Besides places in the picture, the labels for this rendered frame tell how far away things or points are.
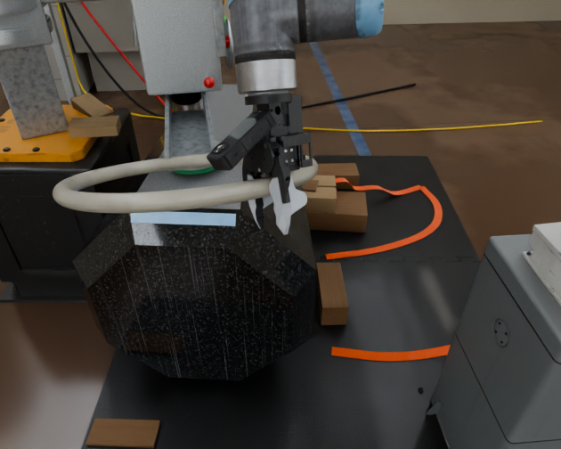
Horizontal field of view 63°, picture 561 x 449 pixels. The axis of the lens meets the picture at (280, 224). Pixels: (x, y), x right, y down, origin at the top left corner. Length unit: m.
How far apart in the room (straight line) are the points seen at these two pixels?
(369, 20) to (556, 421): 1.17
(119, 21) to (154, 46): 3.10
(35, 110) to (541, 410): 2.06
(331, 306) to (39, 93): 1.52
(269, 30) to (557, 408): 1.17
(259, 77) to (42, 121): 1.63
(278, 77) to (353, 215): 2.00
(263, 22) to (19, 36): 1.47
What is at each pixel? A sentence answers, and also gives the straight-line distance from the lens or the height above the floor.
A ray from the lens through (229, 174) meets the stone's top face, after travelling 1.60.
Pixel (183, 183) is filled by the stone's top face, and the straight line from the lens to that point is 1.57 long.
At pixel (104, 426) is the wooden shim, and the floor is 0.03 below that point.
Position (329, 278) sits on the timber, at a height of 0.14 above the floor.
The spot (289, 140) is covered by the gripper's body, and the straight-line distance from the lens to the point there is 0.70.
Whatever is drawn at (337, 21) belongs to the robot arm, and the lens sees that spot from 0.69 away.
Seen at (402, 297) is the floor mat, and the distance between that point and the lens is 2.38.
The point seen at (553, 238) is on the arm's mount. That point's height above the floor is 0.96.
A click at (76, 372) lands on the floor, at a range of 2.22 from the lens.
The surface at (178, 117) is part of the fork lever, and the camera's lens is 1.42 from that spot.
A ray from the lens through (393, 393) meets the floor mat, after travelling 2.03.
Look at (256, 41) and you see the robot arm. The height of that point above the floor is 1.50.
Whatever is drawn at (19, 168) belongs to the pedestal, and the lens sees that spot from 2.12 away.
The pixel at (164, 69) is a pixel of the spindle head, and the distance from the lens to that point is 1.42.
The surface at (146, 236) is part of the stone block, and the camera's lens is 1.48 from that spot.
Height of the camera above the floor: 1.69
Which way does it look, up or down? 38 degrees down
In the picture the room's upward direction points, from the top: straight up
